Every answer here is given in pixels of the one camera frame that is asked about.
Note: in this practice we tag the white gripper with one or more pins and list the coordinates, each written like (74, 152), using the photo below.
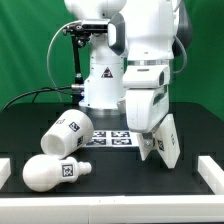
(147, 100)

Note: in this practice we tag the white lamp shade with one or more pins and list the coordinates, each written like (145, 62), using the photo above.
(72, 130)

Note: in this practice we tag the white rail block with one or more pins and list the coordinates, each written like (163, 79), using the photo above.
(5, 170)
(212, 174)

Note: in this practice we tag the white front rail wall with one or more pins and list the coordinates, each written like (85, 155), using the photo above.
(113, 210)

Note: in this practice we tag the white lamp bulb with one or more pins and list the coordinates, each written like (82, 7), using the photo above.
(43, 172)

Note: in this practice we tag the white left rail block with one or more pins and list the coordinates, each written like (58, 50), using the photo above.
(5, 170)

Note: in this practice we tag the paper sheet with markers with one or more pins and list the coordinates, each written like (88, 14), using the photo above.
(113, 138)

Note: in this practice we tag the white lamp base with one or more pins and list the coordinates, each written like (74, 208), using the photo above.
(163, 139)

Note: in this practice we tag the black camera on stand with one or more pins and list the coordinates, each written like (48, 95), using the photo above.
(80, 32)

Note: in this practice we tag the white right rail block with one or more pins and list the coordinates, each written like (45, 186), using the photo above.
(212, 174)

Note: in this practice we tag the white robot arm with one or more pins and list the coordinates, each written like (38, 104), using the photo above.
(132, 45)

